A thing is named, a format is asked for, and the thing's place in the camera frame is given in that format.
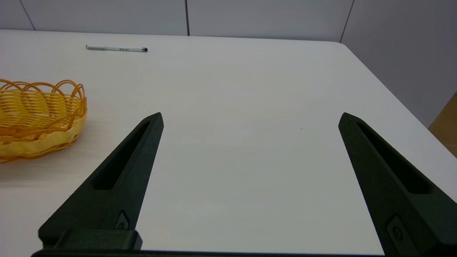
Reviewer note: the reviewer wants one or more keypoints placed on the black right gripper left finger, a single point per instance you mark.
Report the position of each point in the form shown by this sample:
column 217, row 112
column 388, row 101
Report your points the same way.
column 110, row 200

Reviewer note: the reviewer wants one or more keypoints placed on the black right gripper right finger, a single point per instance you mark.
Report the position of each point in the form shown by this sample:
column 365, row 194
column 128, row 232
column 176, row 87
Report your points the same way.
column 383, row 185

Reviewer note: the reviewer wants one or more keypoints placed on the yellow woven basket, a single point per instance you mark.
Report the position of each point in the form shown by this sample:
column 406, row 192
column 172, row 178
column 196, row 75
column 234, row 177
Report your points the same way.
column 35, row 121

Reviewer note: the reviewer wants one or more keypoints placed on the white pen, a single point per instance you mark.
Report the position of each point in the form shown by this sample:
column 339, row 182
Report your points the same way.
column 117, row 48

